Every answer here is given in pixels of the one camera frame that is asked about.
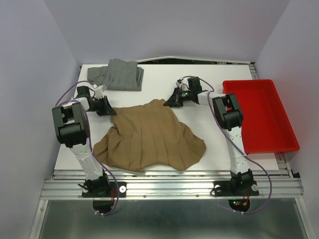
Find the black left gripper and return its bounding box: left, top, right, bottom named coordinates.
left=86, top=96, right=116, bottom=117

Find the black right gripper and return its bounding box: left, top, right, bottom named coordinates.
left=164, top=86, right=193, bottom=107

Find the grey pleated skirt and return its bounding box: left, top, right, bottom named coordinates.
left=87, top=58, right=144, bottom=92

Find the tan brown skirt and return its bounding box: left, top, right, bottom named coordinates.
left=93, top=99, right=206, bottom=172

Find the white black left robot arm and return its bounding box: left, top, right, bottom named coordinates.
left=52, top=85, right=116, bottom=196

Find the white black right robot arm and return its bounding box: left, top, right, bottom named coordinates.
left=164, top=76, right=254, bottom=194

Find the red plastic tray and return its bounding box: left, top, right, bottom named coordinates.
left=222, top=79, right=300, bottom=153

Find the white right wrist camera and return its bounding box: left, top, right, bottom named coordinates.
left=176, top=78, right=189, bottom=91

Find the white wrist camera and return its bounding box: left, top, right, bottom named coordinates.
left=93, top=85, right=107, bottom=100
left=176, top=78, right=189, bottom=91

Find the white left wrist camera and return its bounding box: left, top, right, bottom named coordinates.
left=93, top=85, right=107, bottom=100

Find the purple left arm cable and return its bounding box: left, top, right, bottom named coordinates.
left=56, top=81, right=120, bottom=217

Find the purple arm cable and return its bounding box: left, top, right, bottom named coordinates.
left=56, top=81, right=120, bottom=217
left=178, top=76, right=273, bottom=215

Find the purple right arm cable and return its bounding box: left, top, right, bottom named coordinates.
left=178, top=76, right=273, bottom=215

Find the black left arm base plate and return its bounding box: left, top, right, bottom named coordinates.
left=78, top=181, right=127, bottom=198

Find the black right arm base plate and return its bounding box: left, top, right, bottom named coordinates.
left=210, top=180, right=260, bottom=197

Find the aluminium rail frame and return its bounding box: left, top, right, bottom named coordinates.
left=30, top=146, right=316, bottom=239

